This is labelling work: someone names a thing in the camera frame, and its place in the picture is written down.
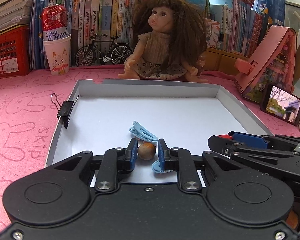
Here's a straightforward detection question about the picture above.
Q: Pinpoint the black toy bicycle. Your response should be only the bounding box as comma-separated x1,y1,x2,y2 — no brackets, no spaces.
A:
75,29,134,67

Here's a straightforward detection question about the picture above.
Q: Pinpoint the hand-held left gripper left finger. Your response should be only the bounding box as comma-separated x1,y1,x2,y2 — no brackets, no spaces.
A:
40,138,138,193

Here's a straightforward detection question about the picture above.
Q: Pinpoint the row of blue-spined books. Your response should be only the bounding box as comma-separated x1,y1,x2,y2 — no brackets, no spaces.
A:
204,0,271,58

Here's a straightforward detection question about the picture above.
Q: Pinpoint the black smartphone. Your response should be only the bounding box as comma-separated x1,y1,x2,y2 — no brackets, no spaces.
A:
260,83,300,126

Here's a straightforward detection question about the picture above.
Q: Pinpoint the brown cardboard box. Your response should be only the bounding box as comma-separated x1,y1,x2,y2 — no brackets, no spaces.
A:
202,47,241,72

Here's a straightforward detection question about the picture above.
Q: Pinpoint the blue bear hair clip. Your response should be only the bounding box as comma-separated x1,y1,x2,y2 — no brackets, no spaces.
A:
151,162,176,175
129,121,159,143

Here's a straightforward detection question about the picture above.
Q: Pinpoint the cat print paper cup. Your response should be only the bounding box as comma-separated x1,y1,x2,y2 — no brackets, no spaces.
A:
42,35,72,76

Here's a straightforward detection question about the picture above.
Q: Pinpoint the red drink can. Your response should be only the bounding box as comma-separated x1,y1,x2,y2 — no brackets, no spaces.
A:
41,4,72,42

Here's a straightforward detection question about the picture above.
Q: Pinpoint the big blue plush toy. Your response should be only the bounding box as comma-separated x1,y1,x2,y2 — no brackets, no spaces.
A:
185,0,206,12

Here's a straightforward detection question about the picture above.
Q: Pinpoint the small clear jar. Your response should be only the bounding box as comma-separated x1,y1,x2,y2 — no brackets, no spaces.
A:
197,56,206,73

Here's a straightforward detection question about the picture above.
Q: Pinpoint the stack of lying books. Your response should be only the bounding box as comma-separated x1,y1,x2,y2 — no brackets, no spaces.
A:
0,0,37,36

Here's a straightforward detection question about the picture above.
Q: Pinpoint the brown hazelnut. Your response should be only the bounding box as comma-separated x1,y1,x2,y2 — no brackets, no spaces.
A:
137,142,157,160

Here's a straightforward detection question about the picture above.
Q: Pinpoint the brown-haired doll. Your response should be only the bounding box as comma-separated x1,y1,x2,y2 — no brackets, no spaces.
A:
117,0,208,83

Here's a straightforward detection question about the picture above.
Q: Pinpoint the small black binder clip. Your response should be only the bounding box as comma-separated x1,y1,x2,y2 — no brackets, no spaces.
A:
51,93,80,129

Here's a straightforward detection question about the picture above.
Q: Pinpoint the white cardboard box tray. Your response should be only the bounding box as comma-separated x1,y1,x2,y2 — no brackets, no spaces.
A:
45,79,273,183

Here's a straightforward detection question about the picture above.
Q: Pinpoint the row of colourful upright books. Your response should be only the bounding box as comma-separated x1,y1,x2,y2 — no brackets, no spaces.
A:
31,0,153,68

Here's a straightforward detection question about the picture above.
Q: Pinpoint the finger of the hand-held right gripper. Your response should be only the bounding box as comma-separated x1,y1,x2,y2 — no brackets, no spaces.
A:
227,132,300,148
208,135,298,180

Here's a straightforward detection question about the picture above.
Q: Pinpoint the pink triangular stand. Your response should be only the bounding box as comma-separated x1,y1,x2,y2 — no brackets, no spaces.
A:
233,25,297,103

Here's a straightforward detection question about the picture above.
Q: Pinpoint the blue carton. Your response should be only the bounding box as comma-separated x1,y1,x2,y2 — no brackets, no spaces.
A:
255,0,288,27

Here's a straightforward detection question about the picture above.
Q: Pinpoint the white printed carton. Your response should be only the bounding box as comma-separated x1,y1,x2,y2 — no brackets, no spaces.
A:
204,19,221,48

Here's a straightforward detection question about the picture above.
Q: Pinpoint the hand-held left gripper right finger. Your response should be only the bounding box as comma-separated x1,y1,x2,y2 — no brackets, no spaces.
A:
158,139,255,193

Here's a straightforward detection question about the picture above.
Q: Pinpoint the large red plastic crate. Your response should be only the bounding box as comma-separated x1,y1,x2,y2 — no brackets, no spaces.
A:
0,25,31,81

